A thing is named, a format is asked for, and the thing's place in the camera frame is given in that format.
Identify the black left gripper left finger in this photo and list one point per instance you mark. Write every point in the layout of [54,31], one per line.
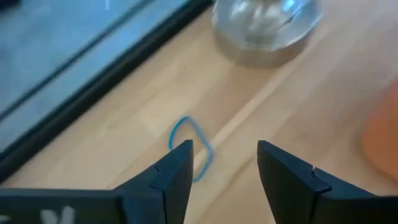
[155,199]

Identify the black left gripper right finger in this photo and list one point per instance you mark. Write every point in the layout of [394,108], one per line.
[298,199]

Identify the blue rubber band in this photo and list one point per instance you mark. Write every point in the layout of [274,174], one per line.
[186,118]

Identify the orange plastic bin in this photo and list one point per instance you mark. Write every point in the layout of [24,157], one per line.
[385,133]

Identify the silver table lamp white shade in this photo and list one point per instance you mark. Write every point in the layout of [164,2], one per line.
[264,31]

